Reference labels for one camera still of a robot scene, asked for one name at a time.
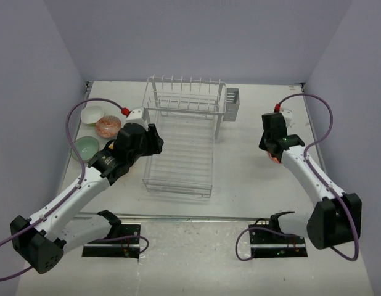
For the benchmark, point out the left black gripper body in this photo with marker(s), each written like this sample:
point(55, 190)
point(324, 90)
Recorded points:
point(142, 147)

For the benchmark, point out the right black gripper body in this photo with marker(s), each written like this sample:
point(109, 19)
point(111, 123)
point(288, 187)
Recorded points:
point(264, 141)

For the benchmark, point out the orange white upturned bowl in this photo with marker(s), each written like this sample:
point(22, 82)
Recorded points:
point(275, 158)

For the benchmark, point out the blue zigzag patterned bowl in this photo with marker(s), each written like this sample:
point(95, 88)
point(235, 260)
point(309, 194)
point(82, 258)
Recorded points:
point(108, 126)

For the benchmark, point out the mint green bowl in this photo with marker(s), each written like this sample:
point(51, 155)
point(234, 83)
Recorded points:
point(87, 147)

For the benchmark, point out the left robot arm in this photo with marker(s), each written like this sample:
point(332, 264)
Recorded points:
point(45, 237)

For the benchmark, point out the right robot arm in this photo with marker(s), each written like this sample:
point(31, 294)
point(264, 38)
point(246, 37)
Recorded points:
point(336, 215)

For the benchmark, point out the grey cutlery holder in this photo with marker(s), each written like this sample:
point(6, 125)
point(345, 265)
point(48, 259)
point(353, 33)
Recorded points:
point(232, 104)

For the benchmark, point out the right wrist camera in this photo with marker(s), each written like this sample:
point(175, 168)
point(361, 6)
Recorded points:
point(288, 116)

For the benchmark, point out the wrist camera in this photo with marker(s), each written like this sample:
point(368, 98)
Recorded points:
point(288, 116)
point(138, 116)

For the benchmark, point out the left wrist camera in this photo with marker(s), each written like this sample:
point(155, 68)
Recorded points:
point(138, 116)

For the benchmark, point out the white wire dish rack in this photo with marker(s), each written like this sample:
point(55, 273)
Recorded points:
point(187, 114)

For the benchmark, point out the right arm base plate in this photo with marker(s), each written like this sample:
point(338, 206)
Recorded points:
point(264, 244)

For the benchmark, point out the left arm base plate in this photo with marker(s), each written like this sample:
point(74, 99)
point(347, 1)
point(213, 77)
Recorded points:
point(126, 244)

